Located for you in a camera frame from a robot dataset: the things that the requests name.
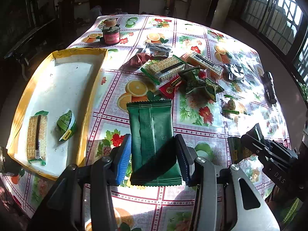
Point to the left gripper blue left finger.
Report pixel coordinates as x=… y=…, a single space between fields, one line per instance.
x=122 y=159

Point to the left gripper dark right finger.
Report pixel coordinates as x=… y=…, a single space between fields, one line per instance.
x=185 y=160

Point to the dark green pouch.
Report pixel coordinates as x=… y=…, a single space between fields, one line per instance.
x=153 y=154

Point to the green striped snack packet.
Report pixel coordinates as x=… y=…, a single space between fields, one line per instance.
x=66 y=125

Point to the round cookie clear wrapper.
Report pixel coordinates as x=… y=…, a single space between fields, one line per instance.
x=228 y=105

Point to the red gold snack packet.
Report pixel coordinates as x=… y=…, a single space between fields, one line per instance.
x=169 y=89

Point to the cracker pack green ends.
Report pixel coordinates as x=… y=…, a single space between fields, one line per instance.
x=37 y=138

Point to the green peas snack bag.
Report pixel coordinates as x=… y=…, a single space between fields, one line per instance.
x=237 y=150

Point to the white tray yellow rim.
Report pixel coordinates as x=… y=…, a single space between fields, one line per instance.
x=65 y=80

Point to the black flashlight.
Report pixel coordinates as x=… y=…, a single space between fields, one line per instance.
x=268 y=84

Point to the floral fruit tablecloth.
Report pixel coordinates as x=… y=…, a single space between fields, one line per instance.
x=199 y=121

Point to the green leafy snack bag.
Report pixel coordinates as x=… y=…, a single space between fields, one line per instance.
x=191 y=78

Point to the red white small packet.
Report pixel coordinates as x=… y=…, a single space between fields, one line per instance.
x=202 y=74

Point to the orange biscuit pack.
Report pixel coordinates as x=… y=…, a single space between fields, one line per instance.
x=196 y=59

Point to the silver foil snack pack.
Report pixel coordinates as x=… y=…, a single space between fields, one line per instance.
x=235 y=72

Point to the dark red foil wrapper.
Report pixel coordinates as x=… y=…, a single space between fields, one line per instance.
x=138 y=60

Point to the dark foil packet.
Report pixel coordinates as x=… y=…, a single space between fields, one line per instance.
x=158 y=50

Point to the pink label jar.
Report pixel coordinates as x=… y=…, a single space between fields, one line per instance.
x=111 y=35

